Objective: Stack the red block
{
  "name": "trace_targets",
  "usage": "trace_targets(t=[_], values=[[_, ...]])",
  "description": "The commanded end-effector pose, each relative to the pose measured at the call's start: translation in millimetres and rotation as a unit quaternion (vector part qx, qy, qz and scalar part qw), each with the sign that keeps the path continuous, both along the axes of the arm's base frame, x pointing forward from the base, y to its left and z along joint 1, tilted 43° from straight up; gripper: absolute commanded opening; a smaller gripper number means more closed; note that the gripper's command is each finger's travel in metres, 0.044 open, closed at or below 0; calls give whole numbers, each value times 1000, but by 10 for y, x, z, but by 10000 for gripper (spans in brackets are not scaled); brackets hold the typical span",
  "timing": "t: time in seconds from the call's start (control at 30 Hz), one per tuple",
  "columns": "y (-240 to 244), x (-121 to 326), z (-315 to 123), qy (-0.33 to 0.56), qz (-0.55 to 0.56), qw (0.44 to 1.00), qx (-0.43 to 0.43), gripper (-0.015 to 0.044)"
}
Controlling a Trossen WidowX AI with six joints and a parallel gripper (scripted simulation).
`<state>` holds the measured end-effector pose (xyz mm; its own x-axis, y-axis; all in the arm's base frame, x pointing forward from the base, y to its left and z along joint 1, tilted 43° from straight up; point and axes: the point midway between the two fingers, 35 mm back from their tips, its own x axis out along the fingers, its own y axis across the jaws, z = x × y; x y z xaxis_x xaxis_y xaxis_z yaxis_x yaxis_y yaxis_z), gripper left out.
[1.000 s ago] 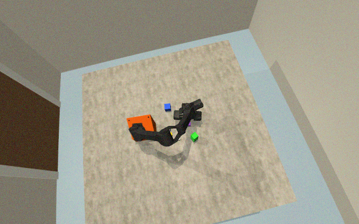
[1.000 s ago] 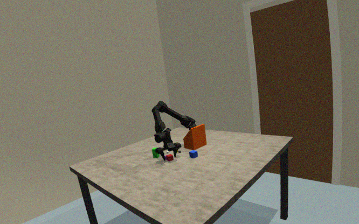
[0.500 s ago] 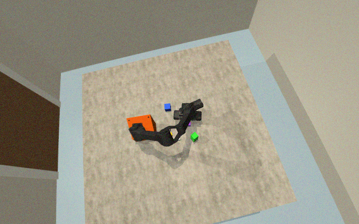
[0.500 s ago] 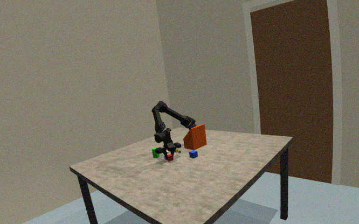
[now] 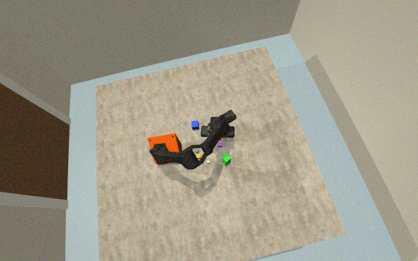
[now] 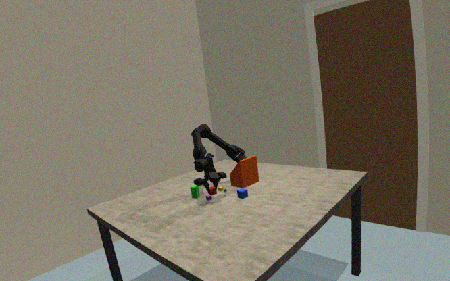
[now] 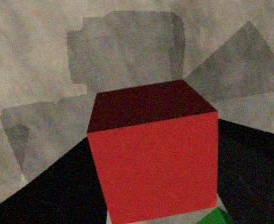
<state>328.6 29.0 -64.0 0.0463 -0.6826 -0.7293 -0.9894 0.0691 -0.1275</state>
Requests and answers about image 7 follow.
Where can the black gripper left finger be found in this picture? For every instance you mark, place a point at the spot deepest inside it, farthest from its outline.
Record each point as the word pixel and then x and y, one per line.
pixel 68 192

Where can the green block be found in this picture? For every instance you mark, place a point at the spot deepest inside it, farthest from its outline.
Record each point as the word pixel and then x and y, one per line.
pixel 217 216

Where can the red block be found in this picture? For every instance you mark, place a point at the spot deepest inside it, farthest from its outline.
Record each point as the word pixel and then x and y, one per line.
pixel 155 147

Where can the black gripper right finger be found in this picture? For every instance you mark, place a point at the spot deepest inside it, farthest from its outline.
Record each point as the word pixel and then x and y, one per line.
pixel 245 180

